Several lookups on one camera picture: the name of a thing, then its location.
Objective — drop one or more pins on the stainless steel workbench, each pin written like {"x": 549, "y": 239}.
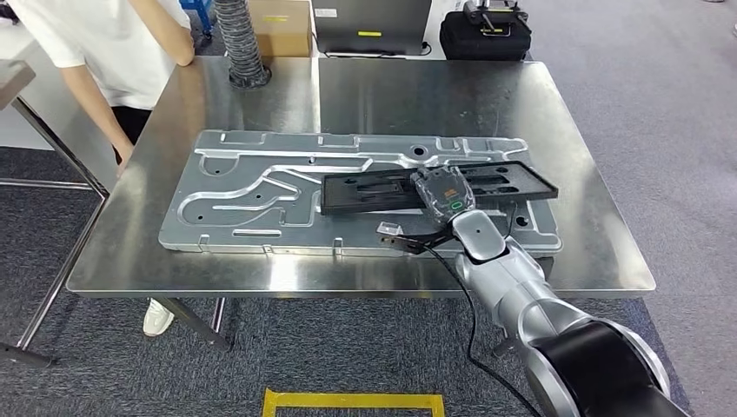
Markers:
{"x": 403, "y": 98}

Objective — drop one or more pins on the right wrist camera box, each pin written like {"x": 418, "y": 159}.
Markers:
{"x": 414, "y": 242}

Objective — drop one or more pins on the person's left forearm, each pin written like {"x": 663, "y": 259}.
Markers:
{"x": 167, "y": 29}

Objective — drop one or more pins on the person's right forearm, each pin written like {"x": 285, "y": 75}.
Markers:
{"x": 95, "y": 109}

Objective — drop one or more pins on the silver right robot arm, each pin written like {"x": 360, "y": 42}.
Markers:
{"x": 518, "y": 288}

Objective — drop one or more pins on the grey aluminium fixture plate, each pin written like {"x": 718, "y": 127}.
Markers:
{"x": 242, "y": 172}

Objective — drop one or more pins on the white sneaker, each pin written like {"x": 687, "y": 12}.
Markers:
{"x": 158, "y": 318}

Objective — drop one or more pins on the black carry bag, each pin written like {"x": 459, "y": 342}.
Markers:
{"x": 483, "y": 37}

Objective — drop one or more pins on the blue metal frame leg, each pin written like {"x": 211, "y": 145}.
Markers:
{"x": 198, "y": 14}

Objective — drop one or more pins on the person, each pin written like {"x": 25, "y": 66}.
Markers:
{"x": 115, "y": 46}

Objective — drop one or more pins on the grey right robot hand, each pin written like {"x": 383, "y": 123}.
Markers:
{"x": 446, "y": 193}

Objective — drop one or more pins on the yellow floor tape square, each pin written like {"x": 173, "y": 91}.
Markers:
{"x": 351, "y": 400}

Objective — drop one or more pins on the brown cardboard box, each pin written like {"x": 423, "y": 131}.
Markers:
{"x": 285, "y": 29}

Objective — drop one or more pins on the dark grey laptop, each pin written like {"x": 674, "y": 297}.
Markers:
{"x": 374, "y": 23}

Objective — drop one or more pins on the steel side table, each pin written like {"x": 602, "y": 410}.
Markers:
{"x": 17, "y": 80}

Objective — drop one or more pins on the black plastic frame part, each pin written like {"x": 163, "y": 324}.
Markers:
{"x": 345, "y": 198}

